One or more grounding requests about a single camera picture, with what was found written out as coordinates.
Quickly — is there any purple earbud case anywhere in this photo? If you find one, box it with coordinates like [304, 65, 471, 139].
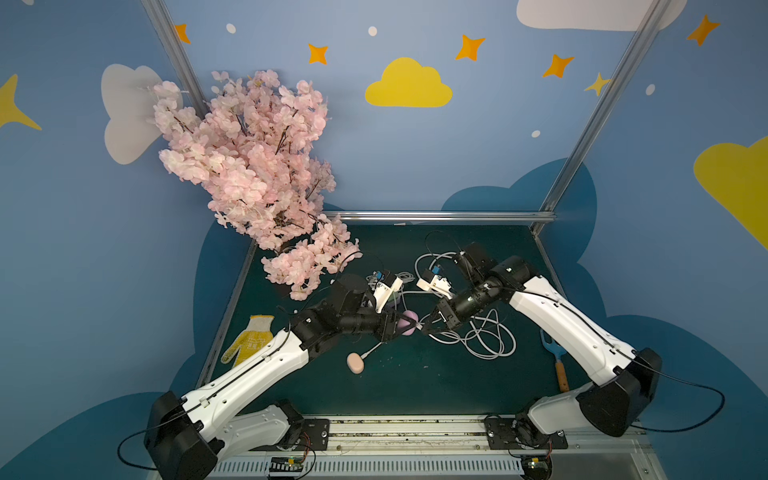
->
[397, 310, 419, 336]

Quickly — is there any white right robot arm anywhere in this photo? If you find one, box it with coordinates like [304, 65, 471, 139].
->
[433, 243, 662, 445]

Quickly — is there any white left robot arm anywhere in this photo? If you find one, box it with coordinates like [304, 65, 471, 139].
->
[141, 274, 413, 479]

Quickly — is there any yellow work glove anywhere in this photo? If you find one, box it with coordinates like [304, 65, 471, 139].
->
[221, 315, 274, 367]

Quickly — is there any pink artificial blossom tree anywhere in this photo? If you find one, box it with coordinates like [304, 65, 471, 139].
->
[153, 70, 359, 301]

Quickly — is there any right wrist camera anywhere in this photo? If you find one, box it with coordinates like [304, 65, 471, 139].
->
[417, 270, 455, 300]

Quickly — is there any aluminium back frame rail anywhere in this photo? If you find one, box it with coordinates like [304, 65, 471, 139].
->
[325, 211, 556, 224]

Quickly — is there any orange handled garden fork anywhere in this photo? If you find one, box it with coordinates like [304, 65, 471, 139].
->
[540, 329, 570, 393]

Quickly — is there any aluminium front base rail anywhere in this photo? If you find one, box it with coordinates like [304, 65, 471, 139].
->
[146, 413, 667, 480]

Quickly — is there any left aluminium frame post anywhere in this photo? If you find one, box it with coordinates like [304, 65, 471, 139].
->
[141, 0, 209, 117]

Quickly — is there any aluminium frame post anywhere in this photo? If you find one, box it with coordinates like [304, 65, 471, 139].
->
[141, 0, 209, 117]
[530, 0, 672, 238]

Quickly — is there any right aluminium frame post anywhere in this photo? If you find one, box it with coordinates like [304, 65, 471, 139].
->
[530, 0, 672, 238]

